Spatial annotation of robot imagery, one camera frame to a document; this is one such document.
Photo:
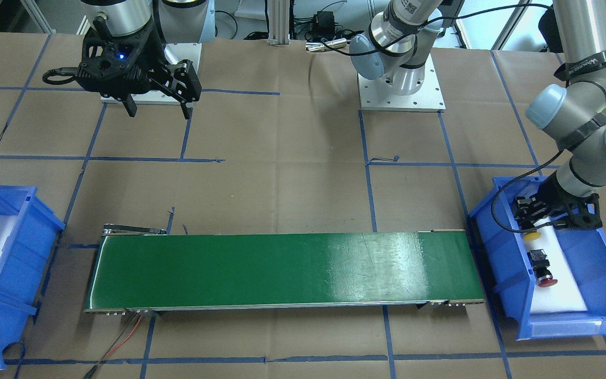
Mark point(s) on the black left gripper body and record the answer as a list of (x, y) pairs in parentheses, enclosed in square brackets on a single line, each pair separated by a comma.
[(550, 190)]

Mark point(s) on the yellow push button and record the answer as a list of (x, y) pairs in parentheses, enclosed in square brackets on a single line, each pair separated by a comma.
[(531, 236)]

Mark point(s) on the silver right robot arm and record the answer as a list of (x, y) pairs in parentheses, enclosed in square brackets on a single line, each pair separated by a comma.
[(175, 21)]

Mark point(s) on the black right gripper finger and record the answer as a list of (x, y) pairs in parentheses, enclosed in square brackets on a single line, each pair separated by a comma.
[(130, 107), (187, 109)]

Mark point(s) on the aluminium frame post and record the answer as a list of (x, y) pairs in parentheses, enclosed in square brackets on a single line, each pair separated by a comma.
[(278, 18)]

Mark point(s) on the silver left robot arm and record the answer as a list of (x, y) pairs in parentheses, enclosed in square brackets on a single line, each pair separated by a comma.
[(573, 116)]

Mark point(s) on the red push button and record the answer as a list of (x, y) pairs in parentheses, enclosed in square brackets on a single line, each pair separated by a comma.
[(540, 266)]

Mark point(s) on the blue plastic bin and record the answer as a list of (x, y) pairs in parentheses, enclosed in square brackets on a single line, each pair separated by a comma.
[(585, 251), (24, 257)]

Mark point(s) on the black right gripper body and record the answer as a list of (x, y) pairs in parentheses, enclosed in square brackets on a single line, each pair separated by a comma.
[(151, 56)]

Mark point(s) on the green conveyor belt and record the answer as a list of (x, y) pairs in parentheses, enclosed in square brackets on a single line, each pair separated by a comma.
[(143, 273)]

